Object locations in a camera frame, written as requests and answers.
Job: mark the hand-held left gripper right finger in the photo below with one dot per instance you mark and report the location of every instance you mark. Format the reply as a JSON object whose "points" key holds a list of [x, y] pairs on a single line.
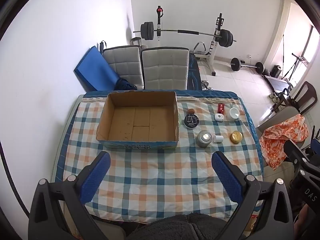
{"points": [[227, 177]]}

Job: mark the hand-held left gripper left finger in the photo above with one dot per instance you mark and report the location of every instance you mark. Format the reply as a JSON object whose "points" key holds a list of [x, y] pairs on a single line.
{"points": [[96, 177]]}

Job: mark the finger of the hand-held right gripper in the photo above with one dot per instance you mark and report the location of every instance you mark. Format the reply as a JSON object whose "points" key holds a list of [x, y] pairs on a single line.
{"points": [[298, 153]]}

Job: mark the gold round tin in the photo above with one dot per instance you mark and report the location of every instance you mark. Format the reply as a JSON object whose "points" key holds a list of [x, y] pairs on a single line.
{"points": [[236, 137]]}

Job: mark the silver round tin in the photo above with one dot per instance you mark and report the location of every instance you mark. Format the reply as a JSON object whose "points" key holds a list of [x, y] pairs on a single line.
{"points": [[205, 138]]}

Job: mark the white earbud case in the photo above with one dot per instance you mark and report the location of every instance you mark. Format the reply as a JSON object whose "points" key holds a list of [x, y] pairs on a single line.
{"points": [[219, 117]]}

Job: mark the white round container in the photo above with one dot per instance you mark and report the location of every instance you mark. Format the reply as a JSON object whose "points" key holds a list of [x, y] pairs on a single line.
{"points": [[233, 113]]}

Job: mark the black round tin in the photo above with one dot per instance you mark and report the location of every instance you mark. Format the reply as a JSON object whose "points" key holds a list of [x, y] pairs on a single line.
{"points": [[191, 121]]}

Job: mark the cardboard box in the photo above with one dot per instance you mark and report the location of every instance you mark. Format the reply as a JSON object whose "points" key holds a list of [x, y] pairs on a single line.
{"points": [[140, 125]]}

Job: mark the brown round nut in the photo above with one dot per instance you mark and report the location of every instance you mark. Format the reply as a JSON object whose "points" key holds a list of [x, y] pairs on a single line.
{"points": [[191, 111]]}

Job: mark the orange floral cloth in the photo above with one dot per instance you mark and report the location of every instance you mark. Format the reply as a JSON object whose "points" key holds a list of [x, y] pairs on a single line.
{"points": [[282, 140]]}

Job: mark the small white cylinder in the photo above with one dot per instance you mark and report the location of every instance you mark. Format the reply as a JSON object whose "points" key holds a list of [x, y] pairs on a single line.
{"points": [[218, 138]]}

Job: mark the dark wooden chair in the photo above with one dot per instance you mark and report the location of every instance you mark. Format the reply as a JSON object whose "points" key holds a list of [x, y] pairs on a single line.
{"points": [[306, 97]]}

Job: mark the checkered tablecloth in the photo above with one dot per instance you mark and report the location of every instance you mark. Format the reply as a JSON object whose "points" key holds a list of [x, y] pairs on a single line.
{"points": [[160, 180]]}

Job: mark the small red box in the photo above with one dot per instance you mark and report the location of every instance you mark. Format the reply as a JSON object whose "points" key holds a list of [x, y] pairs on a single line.
{"points": [[221, 107]]}

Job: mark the grey fleece clothing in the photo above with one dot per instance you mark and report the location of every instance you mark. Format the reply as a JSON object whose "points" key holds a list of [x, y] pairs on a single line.
{"points": [[175, 227]]}

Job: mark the black speaker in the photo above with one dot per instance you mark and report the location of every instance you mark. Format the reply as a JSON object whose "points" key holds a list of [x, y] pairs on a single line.
{"points": [[276, 71]]}

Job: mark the black tripod stand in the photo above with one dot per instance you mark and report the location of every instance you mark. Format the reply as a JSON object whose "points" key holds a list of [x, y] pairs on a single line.
{"points": [[297, 60]]}

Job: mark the small dumbbells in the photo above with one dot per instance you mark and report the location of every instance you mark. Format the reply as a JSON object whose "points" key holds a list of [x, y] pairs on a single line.
{"points": [[206, 85]]}

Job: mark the dark blue bag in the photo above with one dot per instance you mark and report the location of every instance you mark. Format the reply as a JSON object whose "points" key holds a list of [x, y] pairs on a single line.
{"points": [[125, 85]]}

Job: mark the blue foam mat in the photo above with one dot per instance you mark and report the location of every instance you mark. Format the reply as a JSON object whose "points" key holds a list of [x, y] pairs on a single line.
{"points": [[96, 70]]}

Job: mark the blue bench pad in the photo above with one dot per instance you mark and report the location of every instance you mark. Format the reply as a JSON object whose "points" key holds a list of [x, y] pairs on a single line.
{"points": [[194, 75]]}

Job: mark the short barbell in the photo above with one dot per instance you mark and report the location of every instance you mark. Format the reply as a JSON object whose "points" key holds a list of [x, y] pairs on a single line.
{"points": [[235, 64]]}

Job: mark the grey padded chair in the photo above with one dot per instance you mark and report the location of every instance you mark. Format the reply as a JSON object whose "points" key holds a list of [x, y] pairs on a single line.
{"points": [[123, 65], [165, 67]]}

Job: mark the white barbell rack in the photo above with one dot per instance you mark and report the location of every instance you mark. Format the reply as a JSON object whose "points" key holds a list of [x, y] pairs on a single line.
{"points": [[214, 55]]}

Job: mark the long barbell with black plates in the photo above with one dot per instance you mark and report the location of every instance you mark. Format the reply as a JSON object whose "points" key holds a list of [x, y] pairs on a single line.
{"points": [[147, 31]]}

